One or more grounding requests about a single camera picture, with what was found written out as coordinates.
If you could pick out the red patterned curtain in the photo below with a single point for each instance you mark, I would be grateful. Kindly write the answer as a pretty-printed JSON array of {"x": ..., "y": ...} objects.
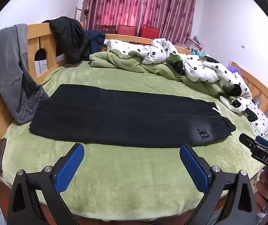
[
  {"x": 110, "y": 2},
  {"x": 171, "y": 7}
]

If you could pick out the black pants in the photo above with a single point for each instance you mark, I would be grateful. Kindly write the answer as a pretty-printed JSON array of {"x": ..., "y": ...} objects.
[{"x": 124, "y": 121}]

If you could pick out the grey jeans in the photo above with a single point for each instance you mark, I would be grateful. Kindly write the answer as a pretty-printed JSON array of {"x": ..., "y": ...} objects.
[{"x": 7, "y": 70}]

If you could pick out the black jacket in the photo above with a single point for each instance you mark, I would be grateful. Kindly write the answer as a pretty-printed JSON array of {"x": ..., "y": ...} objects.
[{"x": 68, "y": 37}]

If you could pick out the green fleece bed blanket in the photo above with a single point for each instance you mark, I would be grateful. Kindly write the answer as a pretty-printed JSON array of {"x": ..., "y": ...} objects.
[{"x": 115, "y": 187}]

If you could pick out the navy blue garment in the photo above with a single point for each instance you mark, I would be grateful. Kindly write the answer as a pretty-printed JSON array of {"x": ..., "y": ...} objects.
[{"x": 95, "y": 41}]

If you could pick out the dark wooden chair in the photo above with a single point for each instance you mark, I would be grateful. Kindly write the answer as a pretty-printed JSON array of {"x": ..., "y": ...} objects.
[{"x": 106, "y": 28}]

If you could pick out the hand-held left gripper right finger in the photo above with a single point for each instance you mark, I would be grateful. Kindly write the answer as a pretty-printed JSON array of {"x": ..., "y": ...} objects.
[{"x": 194, "y": 168}]

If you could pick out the white floral quilt green lining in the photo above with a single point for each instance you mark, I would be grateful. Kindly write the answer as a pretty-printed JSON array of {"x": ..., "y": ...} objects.
[{"x": 202, "y": 70}]

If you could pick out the white wall outlet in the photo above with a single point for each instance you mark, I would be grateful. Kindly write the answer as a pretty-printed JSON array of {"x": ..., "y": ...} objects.
[{"x": 243, "y": 45}]

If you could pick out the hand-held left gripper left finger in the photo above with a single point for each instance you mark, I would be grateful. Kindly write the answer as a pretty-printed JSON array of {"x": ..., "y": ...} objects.
[{"x": 69, "y": 166}]

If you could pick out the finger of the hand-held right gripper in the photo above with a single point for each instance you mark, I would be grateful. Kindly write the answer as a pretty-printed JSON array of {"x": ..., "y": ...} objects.
[
  {"x": 247, "y": 143},
  {"x": 262, "y": 141}
]

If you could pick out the purple fluffy item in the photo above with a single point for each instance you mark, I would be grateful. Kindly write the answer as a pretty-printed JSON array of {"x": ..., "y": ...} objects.
[{"x": 232, "y": 69}]

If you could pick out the red chair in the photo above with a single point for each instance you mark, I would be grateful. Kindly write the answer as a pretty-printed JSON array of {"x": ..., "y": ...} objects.
[
  {"x": 126, "y": 30},
  {"x": 149, "y": 31}
]

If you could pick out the wooden bed frame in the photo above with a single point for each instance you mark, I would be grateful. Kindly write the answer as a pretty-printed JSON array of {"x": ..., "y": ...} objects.
[{"x": 34, "y": 41}]

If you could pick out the wooden coat rack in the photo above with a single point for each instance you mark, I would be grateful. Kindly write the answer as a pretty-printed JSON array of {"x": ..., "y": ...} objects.
[{"x": 82, "y": 14}]

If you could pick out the teal item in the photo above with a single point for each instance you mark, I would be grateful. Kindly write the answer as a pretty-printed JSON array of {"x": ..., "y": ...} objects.
[{"x": 197, "y": 52}]

